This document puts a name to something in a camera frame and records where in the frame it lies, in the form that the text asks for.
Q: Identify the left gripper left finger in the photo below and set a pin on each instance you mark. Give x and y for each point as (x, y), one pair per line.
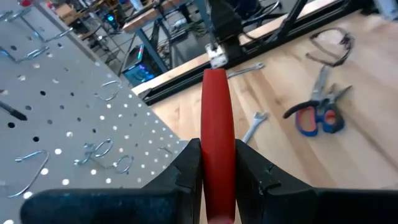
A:
(109, 205)

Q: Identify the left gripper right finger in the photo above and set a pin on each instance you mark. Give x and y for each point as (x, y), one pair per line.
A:
(311, 205)

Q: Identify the blue red scissors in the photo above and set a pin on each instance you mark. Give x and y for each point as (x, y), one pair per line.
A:
(306, 123)

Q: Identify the white metal pegboard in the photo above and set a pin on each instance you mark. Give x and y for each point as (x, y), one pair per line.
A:
(62, 81)

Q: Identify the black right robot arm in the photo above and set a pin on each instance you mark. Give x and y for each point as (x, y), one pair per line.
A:
(225, 25)

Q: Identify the curved metal pegboard hook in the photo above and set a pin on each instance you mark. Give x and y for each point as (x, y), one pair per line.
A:
(32, 152)
(112, 82)

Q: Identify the silver combination wrench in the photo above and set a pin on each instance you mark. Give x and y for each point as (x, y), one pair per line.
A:
(255, 124)
(245, 70)

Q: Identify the computer tower with RGB lights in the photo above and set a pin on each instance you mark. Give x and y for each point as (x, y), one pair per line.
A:
(140, 70)

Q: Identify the black-framed safety glasses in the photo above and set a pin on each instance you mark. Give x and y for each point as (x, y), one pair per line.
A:
(348, 40)

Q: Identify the black aluminium table frame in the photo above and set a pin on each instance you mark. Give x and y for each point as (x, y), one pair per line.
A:
(174, 85)

